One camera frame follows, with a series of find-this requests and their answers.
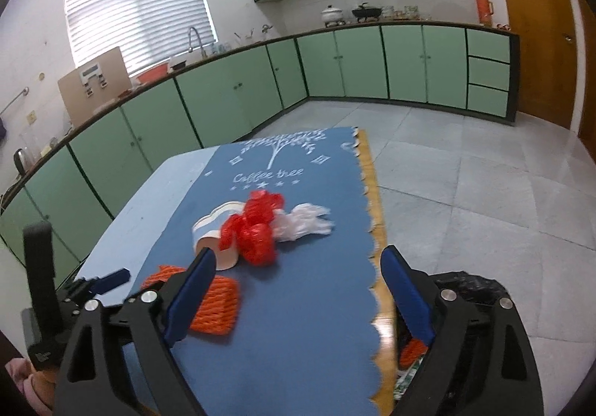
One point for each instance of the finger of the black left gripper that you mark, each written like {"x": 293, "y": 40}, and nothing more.
{"x": 100, "y": 282}

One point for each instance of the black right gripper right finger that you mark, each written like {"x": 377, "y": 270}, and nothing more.
{"x": 456, "y": 336}

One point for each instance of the orange foam fruit net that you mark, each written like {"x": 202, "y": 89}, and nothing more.
{"x": 411, "y": 353}

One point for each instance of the green white milk carton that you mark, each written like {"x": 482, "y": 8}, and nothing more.
{"x": 405, "y": 378}

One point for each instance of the chrome kitchen faucet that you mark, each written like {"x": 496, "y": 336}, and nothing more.
{"x": 195, "y": 44}

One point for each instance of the green lower kitchen cabinets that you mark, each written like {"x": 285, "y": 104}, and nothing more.
{"x": 86, "y": 180}

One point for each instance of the left hand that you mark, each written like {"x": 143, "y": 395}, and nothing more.
{"x": 37, "y": 387}

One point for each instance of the light blue table mat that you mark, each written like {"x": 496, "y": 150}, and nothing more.
{"x": 128, "y": 239}

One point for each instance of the wooden table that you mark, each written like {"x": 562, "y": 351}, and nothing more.
{"x": 384, "y": 322}

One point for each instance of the white paper cup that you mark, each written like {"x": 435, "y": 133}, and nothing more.
{"x": 206, "y": 233}

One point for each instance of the flat orange foam net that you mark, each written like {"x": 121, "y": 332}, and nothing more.
{"x": 217, "y": 313}

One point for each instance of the red plastic bag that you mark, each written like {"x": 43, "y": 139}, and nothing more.
{"x": 251, "y": 232}

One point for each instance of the dark blue table mat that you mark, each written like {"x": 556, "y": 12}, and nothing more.
{"x": 304, "y": 340}

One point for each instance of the brown cardboard board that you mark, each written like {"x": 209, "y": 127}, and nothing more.
{"x": 93, "y": 86}

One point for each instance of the red wash basin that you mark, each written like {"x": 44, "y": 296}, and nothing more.
{"x": 153, "y": 74}

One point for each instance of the white window blinds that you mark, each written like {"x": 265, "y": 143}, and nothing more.
{"x": 148, "y": 32}

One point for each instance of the orange thermos jug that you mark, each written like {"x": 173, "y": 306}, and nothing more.
{"x": 485, "y": 12}

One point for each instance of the brown wooden door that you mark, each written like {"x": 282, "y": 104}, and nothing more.
{"x": 548, "y": 58}

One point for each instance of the black wok pan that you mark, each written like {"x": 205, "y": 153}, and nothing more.
{"x": 365, "y": 12}

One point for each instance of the white cooking pot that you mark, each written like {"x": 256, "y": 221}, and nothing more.
{"x": 332, "y": 16}

